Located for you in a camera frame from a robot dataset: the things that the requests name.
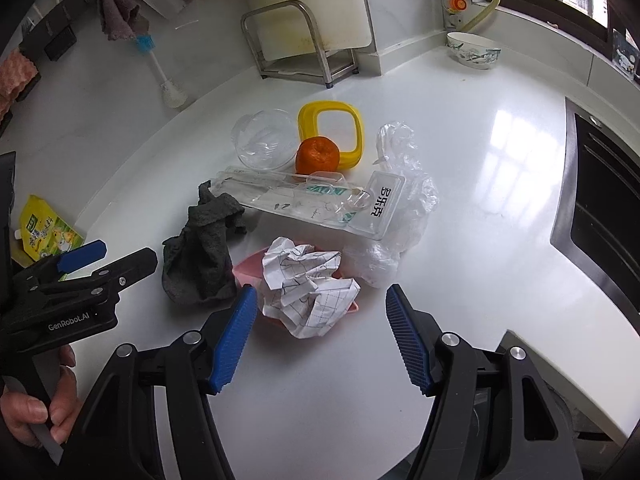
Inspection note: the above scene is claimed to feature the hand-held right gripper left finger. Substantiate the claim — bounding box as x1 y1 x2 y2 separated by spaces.
75 284 259 480

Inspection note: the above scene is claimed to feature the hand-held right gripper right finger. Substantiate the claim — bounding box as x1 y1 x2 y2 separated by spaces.
385 284 583 480

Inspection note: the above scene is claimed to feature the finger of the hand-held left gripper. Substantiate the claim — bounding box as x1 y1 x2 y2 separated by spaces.
39 247 158 306
15 240 107 287

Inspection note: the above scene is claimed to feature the dark grey cloth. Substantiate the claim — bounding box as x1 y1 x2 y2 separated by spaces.
161 180 248 306

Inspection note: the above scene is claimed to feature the pink plastic dish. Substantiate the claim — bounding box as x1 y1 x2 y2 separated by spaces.
231 245 360 328

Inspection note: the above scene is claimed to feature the clear plastic bag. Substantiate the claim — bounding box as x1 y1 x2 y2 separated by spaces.
342 121 441 288

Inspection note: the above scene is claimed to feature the checked paper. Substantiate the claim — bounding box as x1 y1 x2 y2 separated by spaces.
261 236 362 342

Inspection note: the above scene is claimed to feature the clear round plastic container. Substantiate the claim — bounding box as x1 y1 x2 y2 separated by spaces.
231 109 301 171

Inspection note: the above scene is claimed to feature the yellow square lid frame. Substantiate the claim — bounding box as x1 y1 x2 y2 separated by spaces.
298 101 365 169

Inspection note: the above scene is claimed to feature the person's left hand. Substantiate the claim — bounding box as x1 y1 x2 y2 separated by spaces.
0 344 84 446

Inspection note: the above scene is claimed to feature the yellow seasoning pouch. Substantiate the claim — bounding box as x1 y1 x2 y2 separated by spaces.
14 195 85 263

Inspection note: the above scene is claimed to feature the clear plastic blister package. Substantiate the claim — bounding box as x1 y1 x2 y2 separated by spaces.
209 165 406 242

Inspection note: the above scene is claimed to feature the pink sponge cloth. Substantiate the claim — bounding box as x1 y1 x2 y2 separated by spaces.
0 50 40 121

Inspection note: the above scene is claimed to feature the orange tangerine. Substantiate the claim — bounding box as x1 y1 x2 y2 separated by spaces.
295 136 340 175

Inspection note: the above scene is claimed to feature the black kitchen sink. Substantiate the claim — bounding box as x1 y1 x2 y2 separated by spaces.
550 97 640 331

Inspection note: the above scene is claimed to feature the grey-brown hanging rag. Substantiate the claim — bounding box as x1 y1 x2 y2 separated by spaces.
98 0 151 42

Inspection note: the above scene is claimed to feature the metal rack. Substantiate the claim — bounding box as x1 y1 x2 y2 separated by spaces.
241 1 361 90

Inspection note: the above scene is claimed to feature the patterned ceramic bowl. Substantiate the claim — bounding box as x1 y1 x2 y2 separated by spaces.
446 32 502 71

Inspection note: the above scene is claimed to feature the small orange-capped bottle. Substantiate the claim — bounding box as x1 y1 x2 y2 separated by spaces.
442 0 468 28

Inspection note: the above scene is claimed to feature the glass mug with cartoon print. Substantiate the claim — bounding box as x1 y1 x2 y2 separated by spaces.
611 30 640 78

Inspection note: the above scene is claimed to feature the black wall hook rail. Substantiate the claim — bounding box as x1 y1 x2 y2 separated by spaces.
20 0 171 61

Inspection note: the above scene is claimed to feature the yellow gas hose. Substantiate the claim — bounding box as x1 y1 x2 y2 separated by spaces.
460 0 501 33

